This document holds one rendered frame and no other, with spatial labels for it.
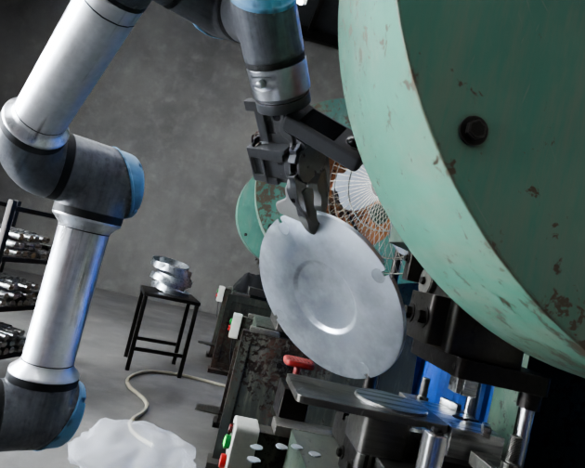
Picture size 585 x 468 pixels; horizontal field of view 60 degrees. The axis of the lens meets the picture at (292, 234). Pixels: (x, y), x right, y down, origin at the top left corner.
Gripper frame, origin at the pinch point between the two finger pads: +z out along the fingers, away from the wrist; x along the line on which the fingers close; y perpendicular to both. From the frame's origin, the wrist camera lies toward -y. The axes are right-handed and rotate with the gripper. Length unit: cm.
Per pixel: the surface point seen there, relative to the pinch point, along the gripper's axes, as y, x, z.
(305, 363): 15.1, -7.3, 46.4
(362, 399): -7.7, 7.6, 28.1
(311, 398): -3.1, 14.5, 21.7
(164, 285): 224, -118, 181
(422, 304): -12.4, -8.3, 19.5
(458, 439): -22.5, 5.3, 32.9
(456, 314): -18.6, -6.2, 17.7
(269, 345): 84, -66, 131
